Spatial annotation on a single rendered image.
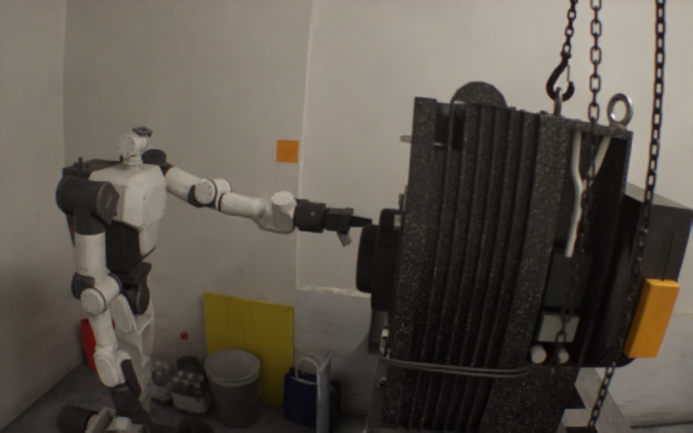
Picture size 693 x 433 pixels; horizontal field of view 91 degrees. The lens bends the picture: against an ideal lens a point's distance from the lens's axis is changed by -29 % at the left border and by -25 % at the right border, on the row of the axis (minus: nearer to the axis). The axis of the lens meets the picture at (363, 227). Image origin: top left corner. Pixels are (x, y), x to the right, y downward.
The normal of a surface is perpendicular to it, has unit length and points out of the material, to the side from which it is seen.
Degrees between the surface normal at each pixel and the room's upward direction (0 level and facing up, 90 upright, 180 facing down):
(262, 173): 90
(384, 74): 90
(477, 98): 90
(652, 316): 90
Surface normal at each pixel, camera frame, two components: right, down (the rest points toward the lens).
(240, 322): -0.11, 0.21
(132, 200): 0.73, 0.22
